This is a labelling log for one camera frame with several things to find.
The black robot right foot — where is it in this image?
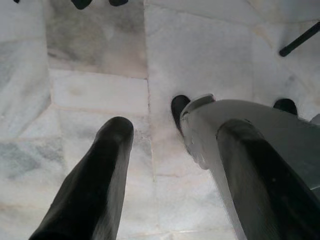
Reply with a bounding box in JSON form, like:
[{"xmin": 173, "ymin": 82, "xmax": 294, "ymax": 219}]
[{"xmin": 272, "ymin": 98, "xmax": 298, "ymax": 116}]

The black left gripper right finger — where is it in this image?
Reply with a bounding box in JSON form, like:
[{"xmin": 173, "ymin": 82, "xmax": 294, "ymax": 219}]
[{"xmin": 216, "ymin": 119, "xmax": 320, "ymax": 240}]

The black metal frame chair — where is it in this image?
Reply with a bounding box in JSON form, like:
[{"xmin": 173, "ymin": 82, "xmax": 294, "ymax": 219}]
[{"xmin": 279, "ymin": 21, "xmax": 320, "ymax": 58}]

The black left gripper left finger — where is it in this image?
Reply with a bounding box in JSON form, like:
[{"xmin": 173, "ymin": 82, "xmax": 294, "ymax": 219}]
[{"xmin": 28, "ymin": 116, "xmax": 135, "ymax": 240}]

